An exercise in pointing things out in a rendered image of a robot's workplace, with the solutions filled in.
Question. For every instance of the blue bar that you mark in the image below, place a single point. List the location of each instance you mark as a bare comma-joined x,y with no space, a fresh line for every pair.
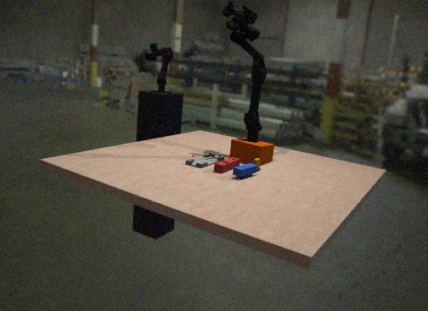
244,170

